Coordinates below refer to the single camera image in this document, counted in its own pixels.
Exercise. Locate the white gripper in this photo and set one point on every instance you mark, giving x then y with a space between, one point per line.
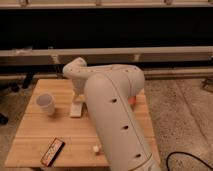
78 84

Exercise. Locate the white sponge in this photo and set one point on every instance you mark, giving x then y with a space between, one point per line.
76 109

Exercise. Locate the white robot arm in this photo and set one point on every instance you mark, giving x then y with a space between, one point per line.
107 90

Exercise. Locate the orange ceramic bowl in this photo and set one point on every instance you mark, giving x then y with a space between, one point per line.
136 99

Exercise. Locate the wooden table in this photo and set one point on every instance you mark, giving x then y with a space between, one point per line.
37 131

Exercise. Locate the black orange rectangular box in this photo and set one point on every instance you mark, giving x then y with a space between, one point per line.
52 152

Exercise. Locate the grey metal rail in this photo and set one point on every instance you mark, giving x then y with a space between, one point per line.
28 57

